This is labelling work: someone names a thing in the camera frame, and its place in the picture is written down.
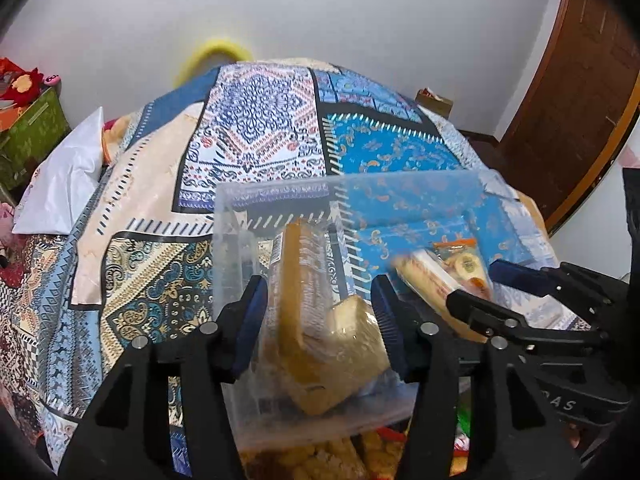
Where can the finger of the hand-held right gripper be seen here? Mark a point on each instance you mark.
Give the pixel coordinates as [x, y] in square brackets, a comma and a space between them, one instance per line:
[475, 310]
[517, 275]

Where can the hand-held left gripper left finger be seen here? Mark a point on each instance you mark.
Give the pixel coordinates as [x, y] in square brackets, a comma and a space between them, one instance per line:
[250, 321]

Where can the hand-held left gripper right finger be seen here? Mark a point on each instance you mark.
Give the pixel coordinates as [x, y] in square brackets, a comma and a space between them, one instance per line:
[388, 326]

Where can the orange-topped biscuit packet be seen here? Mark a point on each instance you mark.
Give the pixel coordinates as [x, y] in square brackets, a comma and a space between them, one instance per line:
[462, 266]

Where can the tan cake packet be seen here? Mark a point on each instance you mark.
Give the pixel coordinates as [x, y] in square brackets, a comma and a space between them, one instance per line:
[305, 285]

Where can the clear plastic container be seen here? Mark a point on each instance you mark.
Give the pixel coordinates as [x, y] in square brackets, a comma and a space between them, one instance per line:
[235, 240]

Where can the green snack packet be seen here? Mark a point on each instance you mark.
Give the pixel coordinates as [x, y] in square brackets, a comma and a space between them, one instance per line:
[462, 435]

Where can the orange puffed snack packet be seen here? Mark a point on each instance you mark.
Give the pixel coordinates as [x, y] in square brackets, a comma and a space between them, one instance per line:
[380, 457]

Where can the yellow puffed snack packet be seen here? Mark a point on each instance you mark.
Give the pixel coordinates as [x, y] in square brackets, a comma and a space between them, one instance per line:
[310, 460]

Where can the pink cloth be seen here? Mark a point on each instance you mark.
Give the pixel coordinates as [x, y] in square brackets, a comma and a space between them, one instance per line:
[631, 156]

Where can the cardboard box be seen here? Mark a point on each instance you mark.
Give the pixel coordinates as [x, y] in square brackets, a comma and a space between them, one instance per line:
[435, 101]

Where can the brown wooden door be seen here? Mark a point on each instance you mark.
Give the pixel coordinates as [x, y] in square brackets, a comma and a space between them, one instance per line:
[575, 90]

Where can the patterned patchwork blanket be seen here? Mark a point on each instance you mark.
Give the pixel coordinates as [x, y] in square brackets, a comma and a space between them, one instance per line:
[260, 110]

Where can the orange patterned pillow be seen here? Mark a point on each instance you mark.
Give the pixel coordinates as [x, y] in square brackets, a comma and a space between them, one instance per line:
[112, 140]

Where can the white pillow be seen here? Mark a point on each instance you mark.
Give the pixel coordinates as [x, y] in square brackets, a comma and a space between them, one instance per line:
[65, 175]

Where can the pink plush toy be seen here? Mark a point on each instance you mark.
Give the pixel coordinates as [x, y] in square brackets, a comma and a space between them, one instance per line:
[5, 225]

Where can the green storage box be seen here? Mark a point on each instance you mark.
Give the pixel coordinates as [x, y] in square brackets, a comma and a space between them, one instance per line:
[27, 140]

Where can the red plush toy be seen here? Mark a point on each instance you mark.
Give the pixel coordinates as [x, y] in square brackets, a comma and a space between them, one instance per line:
[22, 82]

